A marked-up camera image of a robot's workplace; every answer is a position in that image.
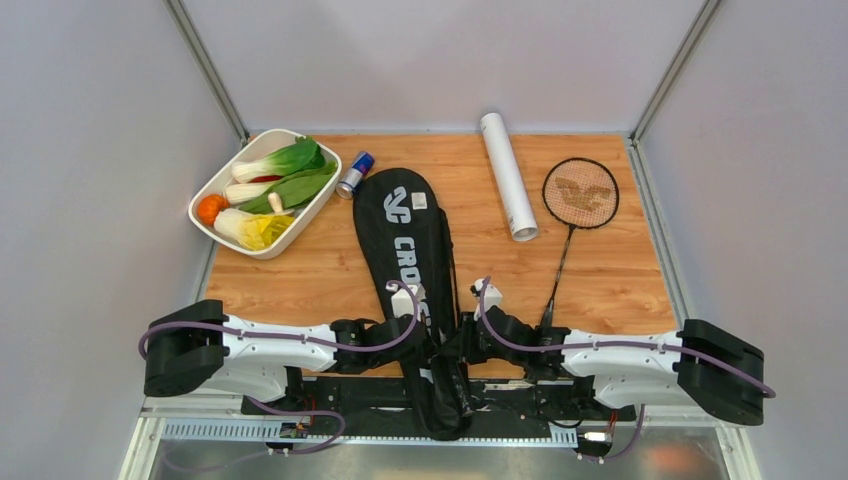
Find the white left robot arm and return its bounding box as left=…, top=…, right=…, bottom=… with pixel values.
left=139, top=299, right=435, bottom=415

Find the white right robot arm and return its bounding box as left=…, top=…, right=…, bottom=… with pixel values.
left=440, top=307, right=776, bottom=426

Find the white shuttlecock tube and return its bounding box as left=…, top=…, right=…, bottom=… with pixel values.
left=480, top=112, right=539, bottom=242

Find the green bok choy lower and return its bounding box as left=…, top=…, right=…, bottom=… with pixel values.
left=223, top=162, right=338, bottom=214

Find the silver blue drink can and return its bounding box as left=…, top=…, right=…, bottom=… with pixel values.
left=335, top=151, right=375, bottom=199

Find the green bok choy top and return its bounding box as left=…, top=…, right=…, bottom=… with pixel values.
left=230, top=136, right=323, bottom=183

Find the left aluminium frame post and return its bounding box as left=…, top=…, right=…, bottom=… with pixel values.
left=163, top=0, right=250, bottom=146

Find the orange tangerine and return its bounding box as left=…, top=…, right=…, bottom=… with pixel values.
left=196, top=194, right=230, bottom=227

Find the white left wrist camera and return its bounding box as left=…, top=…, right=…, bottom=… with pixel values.
left=386, top=280, right=425, bottom=321

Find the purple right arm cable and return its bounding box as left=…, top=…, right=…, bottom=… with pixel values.
left=476, top=276, right=778, bottom=462

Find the black Crossway racket bag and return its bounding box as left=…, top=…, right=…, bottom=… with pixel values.
left=353, top=168, right=471, bottom=441

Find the red chili pepper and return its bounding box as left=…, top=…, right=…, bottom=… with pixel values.
left=249, top=175, right=282, bottom=183

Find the white oval vegetable basket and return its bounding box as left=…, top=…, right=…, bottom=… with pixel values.
left=188, top=129, right=343, bottom=260

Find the beige mushroom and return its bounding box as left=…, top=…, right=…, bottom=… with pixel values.
left=267, top=192, right=286, bottom=215

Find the aluminium frame post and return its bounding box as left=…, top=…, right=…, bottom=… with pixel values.
left=163, top=0, right=250, bottom=146
left=630, top=0, right=723, bottom=145

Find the yellow napa cabbage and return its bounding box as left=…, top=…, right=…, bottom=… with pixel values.
left=213, top=208, right=295, bottom=251

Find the right aluminium frame post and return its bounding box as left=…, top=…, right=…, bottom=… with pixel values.
left=630, top=0, right=723, bottom=145

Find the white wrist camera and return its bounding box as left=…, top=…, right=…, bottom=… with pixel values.
left=386, top=280, right=425, bottom=321
left=471, top=277, right=503, bottom=321

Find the black badminton racket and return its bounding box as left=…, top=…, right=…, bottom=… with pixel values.
left=449, top=369, right=474, bottom=418
left=540, top=157, right=620, bottom=328

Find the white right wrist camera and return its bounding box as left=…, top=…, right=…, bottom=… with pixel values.
left=471, top=277, right=503, bottom=321

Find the green bok choy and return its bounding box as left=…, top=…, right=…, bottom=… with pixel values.
left=223, top=162, right=338, bottom=214
left=230, top=136, right=323, bottom=183

